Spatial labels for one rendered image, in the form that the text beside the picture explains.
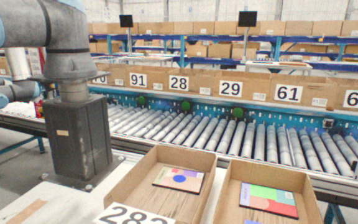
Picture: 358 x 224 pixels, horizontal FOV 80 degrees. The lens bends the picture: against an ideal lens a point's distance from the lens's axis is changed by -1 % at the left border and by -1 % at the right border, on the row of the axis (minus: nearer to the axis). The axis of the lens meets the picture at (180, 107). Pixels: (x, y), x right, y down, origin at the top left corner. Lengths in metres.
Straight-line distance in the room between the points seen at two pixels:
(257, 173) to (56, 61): 0.85
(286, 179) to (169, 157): 0.48
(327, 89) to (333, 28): 4.66
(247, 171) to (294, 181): 0.17
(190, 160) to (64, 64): 0.62
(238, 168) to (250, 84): 0.80
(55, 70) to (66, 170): 0.41
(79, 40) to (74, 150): 0.42
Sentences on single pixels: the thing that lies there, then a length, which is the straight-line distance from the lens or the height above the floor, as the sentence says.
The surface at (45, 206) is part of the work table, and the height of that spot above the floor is 0.75.
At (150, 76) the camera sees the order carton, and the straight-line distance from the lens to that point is 1.82.
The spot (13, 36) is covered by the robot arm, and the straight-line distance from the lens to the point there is 0.82.
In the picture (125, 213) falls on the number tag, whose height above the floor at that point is 0.86.
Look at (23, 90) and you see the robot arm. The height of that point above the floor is 1.06.
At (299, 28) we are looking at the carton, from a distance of 6.13.
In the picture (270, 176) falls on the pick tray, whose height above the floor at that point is 0.81.
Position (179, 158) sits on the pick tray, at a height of 0.80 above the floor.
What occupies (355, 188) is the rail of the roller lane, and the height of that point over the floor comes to 0.72.
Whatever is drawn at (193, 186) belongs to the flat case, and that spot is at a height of 0.77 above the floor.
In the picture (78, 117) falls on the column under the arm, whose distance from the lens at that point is 0.87.
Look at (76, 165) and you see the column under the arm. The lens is 0.98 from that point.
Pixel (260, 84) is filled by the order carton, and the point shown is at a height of 1.01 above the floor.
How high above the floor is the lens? 1.32
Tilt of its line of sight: 18 degrees down
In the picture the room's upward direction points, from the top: 1 degrees clockwise
